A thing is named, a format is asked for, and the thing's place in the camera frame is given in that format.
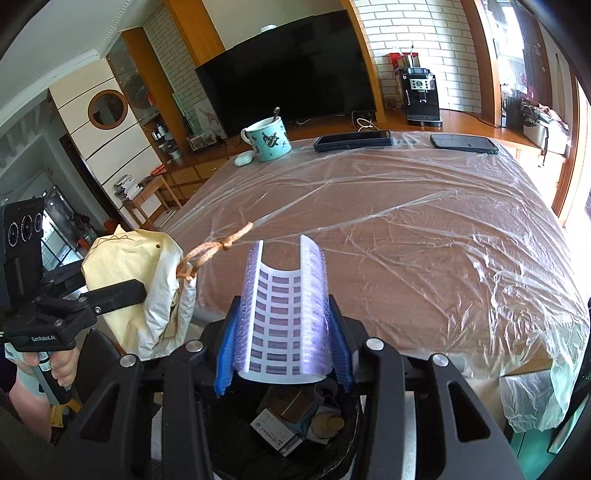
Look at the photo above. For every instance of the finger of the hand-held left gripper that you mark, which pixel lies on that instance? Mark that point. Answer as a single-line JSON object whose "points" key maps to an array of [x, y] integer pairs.
{"points": [[117, 294]]}

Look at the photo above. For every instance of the person's left forearm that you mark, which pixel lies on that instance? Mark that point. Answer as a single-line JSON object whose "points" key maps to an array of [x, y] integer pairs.
{"points": [[27, 410]]}

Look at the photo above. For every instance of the person's left hand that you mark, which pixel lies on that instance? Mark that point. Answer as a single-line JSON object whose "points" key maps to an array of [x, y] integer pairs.
{"points": [[67, 369]]}

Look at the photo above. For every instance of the metal spoon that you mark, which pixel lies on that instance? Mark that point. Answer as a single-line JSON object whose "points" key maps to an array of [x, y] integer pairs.
{"points": [[276, 114]]}

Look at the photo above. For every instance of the grey handbag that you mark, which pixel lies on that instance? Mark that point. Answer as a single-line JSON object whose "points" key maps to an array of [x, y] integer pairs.
{"points": [[542, 129]]}

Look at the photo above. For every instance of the white medicine box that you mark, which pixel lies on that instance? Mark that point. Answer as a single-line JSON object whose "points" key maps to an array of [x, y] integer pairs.
{"points": [[277, 431]]}

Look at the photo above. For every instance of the black trash bin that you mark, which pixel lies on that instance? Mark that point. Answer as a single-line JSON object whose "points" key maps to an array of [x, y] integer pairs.
{"points": [[341, 454]]}

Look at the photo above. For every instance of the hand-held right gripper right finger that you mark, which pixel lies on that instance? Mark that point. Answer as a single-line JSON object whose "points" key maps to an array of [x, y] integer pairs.
{"points": [[344, 364]]}

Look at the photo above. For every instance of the small picture frame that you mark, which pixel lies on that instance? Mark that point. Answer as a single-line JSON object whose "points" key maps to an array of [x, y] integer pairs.
{"points": [[202, 141]]}

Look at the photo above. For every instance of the wooden side table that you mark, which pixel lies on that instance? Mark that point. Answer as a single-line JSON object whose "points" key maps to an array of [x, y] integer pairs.
{"points": [[150, 189]]}

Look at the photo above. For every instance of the black coffee machine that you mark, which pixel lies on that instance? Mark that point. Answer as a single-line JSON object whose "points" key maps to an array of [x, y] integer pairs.
{"points": [[421, 99]]}

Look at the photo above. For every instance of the stack of books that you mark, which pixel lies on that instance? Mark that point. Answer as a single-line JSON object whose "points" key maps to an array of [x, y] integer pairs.
{"points": [[127, 189]]}

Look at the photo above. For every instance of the brown cardboard box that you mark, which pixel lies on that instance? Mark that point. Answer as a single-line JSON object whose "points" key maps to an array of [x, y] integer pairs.
{"points": [[291, 404]]}

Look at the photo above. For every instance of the teal patterned mug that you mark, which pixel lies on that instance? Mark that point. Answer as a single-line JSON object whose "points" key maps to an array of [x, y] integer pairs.
{"points": [[270, 141]]}

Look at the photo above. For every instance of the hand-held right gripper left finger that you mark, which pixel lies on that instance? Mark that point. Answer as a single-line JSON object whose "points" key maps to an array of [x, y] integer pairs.
{"points": [[226, 355]]}

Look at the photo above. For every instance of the black television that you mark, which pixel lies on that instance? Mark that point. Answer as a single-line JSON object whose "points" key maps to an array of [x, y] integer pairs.
{"points": [[286, 78]]}

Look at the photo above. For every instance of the black tablet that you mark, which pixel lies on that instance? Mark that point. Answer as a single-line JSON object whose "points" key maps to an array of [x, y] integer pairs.
{"points": [[464, 143]]}

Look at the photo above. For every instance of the round wooden framed mirror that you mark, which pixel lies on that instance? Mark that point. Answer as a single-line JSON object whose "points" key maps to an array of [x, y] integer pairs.
{"points": [[107, 110]]}

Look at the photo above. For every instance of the black phone in case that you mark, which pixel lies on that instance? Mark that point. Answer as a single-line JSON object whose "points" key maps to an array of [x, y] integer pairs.
{"points": [[353, 141]]}

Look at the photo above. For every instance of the white earbuds case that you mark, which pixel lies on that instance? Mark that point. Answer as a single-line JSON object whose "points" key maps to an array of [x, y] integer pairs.
{"points": [[243, 159]]}

